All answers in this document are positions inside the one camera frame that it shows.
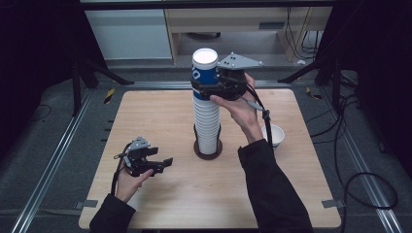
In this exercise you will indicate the white cabinet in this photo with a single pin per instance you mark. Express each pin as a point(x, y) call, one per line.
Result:
point(129, 35)

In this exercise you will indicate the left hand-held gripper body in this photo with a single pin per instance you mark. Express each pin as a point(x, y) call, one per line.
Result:
point(137, 158)

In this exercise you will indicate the yellow black tape strip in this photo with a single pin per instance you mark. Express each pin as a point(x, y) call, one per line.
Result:
point(109, 95)
point(313, 93)

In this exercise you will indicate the person's right hand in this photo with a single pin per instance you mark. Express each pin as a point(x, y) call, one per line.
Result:
point(246, 116)

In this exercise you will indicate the light wooden desk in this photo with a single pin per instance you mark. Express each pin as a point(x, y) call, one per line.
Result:
point(226, 19)

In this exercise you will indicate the person's left hand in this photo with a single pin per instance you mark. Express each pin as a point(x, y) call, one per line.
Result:
point(128, 186)

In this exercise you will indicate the silver metal floor rail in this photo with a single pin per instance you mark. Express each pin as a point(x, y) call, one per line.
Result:
point(162, 84)
point(366, 181)
point(48, 168)

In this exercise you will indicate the grey tape patch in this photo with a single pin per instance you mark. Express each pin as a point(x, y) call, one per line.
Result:
point(332, 203)
point(86, 204)

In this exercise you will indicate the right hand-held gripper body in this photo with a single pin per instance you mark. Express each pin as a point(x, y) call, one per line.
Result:
point(236, 84)

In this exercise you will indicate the blue print paper cup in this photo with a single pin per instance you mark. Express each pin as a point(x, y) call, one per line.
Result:
point(277, 134)
point(204, 69)

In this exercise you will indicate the stack of white paper cups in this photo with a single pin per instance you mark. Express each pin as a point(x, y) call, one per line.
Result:
point(206, 126)

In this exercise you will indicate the small white floor object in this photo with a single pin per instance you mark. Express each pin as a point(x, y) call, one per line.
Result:
point(301, 62)

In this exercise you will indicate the black cup holder stand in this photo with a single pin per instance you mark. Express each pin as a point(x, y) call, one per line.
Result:
point(208, 156)

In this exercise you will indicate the black metal stand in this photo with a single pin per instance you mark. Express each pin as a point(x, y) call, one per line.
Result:
point(335, 81)
point(76, 87)

